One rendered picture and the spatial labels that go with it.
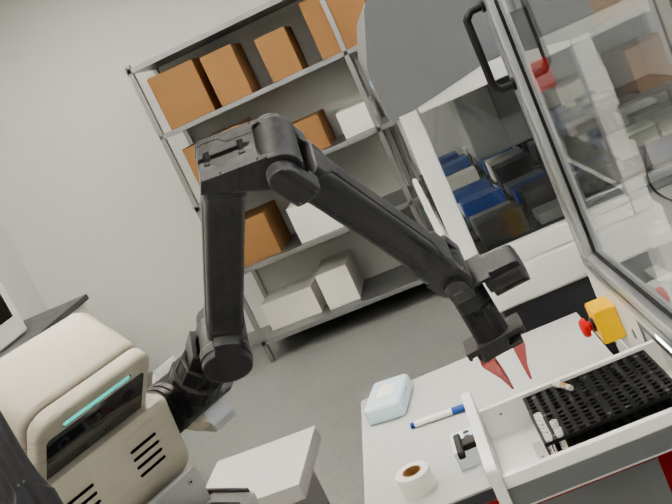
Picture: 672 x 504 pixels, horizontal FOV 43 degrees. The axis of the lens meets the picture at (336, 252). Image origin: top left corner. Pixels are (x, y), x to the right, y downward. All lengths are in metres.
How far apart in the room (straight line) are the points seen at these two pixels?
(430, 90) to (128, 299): 4.31
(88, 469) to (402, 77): 1.24
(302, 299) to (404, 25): 3.52
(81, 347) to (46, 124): 4.87
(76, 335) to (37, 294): 5.11
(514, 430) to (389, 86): 0.91
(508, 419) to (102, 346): 0.73
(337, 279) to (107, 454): 4.14
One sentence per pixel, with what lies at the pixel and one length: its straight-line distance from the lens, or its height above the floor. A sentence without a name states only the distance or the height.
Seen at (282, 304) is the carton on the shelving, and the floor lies 0.29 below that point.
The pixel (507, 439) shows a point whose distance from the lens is 1.59.
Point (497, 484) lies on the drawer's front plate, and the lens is 1.35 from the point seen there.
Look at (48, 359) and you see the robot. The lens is 1.24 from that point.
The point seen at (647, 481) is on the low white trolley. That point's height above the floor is 0.65.
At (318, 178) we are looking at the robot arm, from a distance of 1.09.
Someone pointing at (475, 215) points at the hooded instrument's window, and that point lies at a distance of 2.20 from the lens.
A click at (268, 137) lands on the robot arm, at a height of 1.51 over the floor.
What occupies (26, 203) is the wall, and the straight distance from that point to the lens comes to 6.25.
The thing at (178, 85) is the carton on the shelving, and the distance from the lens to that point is 5.27.
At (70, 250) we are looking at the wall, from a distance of 6.21.
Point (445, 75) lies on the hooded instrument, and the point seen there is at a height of 1.41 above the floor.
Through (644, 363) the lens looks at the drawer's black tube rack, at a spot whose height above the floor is 0.90.
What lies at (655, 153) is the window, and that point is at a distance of 1.13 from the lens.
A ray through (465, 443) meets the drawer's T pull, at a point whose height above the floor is 0.91.
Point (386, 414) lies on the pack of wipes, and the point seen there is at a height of 0.78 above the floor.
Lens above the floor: 1.57
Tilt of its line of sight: 12 degrees down
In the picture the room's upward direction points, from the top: 25 degrees counter-clockwise
